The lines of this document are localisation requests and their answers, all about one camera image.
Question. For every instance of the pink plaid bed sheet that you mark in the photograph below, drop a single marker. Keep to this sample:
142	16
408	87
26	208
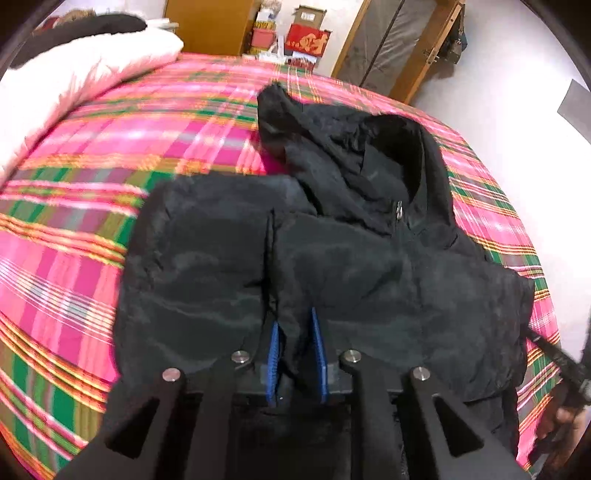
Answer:
92	184

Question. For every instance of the pale pink duvet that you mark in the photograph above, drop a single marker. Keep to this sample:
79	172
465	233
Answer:
69	69

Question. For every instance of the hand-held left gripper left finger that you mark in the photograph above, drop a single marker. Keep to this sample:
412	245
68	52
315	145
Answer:
274	350

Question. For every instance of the black cloth on duvet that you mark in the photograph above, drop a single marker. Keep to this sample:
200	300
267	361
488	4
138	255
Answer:
83	30

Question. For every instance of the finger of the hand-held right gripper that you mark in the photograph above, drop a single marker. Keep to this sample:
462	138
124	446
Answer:
556	357

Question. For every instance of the wooden wardrobe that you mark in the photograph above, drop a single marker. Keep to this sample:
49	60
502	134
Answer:
207	23

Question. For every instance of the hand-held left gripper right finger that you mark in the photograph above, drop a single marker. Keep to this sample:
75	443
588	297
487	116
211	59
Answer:
319	350

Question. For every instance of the dark hanging bag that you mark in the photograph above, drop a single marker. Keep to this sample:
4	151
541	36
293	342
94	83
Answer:
456	44

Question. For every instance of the red gift box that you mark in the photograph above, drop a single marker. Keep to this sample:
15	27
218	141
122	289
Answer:
307	42

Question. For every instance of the person's right hand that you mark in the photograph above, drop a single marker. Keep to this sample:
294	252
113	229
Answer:
561	417

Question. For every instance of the wooden framed door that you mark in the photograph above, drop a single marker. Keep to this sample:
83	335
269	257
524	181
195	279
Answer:
392	41

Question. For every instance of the black padded jacket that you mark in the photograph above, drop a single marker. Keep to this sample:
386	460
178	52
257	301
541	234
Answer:
369	277

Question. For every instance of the white paper bag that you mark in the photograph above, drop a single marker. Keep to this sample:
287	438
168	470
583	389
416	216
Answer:
277	51

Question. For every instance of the grey wall panel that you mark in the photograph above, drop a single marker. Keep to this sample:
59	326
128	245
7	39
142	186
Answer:
577	106

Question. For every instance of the open cardboard box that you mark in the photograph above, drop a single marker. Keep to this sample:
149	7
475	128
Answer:
308	16

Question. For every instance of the pink plastic bin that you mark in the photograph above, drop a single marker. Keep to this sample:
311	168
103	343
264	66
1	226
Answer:
263	41

